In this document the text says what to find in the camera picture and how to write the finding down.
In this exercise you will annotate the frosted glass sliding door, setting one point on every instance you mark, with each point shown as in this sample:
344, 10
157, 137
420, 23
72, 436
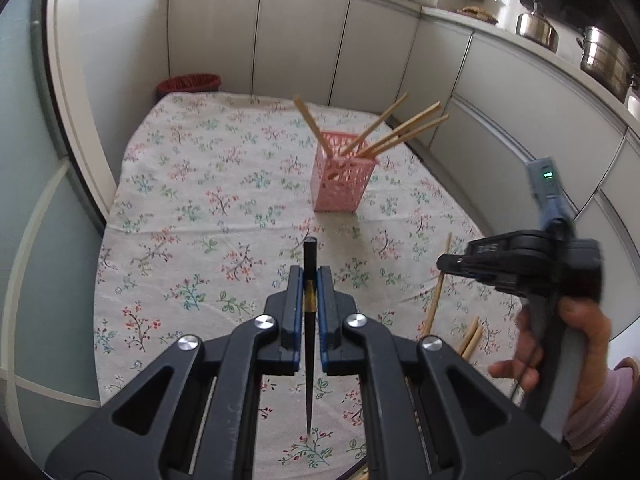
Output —
30, 160

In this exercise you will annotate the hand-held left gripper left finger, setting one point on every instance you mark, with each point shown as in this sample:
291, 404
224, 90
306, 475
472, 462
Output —
298, 320

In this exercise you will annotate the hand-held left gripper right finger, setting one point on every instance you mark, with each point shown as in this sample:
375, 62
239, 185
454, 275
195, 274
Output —
322, 320

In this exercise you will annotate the basket of food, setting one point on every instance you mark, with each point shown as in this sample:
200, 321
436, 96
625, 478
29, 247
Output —
477, 14

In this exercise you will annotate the black chopstick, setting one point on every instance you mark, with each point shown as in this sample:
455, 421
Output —
310, 260

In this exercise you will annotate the pink perforated utensil holder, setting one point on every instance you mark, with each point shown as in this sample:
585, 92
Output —
340, 185

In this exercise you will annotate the large steel steamer pot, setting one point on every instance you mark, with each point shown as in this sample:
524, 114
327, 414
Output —
605, 62

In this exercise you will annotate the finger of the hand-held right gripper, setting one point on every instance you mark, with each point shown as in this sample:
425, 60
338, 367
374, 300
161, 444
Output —
510, 246
490, 269

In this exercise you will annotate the person's right forearm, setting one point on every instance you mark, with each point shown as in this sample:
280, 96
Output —
605, 400

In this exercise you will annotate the person's right hand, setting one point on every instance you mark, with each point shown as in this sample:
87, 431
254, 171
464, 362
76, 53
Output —
595, 340

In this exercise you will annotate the white countertop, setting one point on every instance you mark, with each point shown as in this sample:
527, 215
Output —
450, 14

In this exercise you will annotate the steel pot with lid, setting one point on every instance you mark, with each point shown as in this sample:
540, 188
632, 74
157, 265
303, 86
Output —
537, 27

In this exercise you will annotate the floral tablecloth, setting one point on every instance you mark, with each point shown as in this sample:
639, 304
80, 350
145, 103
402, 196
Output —
200, 235

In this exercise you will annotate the white bowl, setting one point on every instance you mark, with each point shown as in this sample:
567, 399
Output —
634, 106

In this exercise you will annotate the red trash bin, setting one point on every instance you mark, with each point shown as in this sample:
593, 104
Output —
187, 85

